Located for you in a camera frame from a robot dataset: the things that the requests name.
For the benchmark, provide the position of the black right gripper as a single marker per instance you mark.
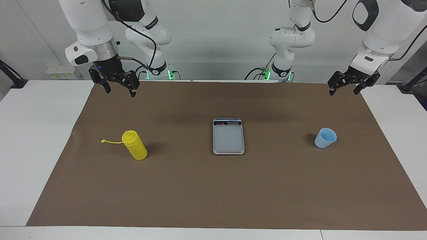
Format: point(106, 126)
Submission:
point(108, 68)

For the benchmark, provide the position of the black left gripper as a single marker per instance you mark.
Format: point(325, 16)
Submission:
point(353, 76)

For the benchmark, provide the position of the light blue plastic cup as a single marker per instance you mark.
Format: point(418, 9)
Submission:
point(323, 141)

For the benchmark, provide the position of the yellow squeeze bottle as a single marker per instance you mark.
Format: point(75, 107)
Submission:
point(135, 148)

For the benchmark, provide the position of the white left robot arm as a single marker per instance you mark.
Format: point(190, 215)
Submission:
point(383, 36)

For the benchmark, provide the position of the silver digital kitchen scale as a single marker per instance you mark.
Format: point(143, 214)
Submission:
point(228, 138)

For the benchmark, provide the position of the black clamp stand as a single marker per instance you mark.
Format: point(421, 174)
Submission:
point(407, 87)
point(18, 83)

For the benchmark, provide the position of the brown paper mat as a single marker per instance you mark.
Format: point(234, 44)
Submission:
point(200, 193)

